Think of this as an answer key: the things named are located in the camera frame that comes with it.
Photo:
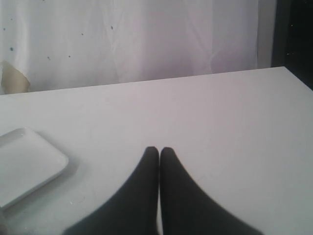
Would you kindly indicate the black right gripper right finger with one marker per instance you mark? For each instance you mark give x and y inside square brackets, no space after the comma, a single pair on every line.
[186,209]

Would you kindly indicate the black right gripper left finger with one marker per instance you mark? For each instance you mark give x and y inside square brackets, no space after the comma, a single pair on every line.
[132,210]

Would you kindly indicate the white rectangular tray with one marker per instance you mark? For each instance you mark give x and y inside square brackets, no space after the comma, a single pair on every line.
[27,162]

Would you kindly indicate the white backdrop sheet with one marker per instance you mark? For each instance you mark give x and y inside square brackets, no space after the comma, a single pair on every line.
[58,44]

